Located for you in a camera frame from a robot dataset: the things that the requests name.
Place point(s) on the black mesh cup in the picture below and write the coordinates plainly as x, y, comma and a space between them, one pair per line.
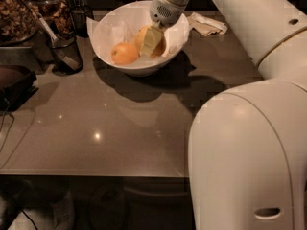
59, 68
80, 14

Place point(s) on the orange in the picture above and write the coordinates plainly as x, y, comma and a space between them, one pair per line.
137, 41
124, 53

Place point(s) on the dark brown device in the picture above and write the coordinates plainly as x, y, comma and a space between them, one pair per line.
16, 86

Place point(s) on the large glass snack jar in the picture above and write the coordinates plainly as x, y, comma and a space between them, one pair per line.
17, 23

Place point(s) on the folded beige napkins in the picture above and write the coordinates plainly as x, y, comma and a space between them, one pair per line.
206, 26

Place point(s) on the silver scoop in cup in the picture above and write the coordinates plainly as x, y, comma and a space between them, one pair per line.
51, 35

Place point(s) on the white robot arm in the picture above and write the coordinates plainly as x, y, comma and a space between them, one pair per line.
247, 153

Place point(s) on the white paper bowl liner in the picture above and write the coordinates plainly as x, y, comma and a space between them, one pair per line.
112, 29

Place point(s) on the front black mesh cup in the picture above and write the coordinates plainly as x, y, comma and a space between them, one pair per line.
59, 68

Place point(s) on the back black mesh cup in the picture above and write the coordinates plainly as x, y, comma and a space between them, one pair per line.
80, 14

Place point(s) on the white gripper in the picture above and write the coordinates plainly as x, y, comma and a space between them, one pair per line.
165, 11

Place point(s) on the white bowl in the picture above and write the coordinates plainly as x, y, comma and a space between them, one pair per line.
144, 68

